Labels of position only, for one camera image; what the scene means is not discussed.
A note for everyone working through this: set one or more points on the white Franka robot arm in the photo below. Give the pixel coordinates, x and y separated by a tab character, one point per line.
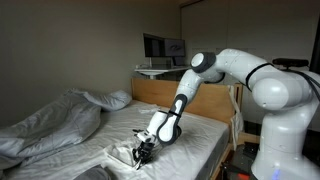
283	93

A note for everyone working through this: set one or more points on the white plastic bag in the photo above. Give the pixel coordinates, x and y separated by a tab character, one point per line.
237	125

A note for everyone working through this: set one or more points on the white pillow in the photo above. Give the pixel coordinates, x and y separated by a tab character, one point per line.
113	100

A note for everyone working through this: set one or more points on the white cloth with green print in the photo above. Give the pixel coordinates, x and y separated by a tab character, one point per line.
121	154

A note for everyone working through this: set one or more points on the black side table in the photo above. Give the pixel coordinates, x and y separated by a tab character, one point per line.
243	156

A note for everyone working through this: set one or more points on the small black monitor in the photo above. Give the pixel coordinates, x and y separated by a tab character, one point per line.
175	46

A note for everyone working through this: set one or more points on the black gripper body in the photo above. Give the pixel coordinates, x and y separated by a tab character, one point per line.
146	149

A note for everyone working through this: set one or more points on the black mounted device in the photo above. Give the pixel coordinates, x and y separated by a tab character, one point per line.
290	62

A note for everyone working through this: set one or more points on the white crumpled duvet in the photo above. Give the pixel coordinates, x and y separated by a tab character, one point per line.
50	126

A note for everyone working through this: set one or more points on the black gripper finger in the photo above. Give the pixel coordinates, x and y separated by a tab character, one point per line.
142	162
135	156

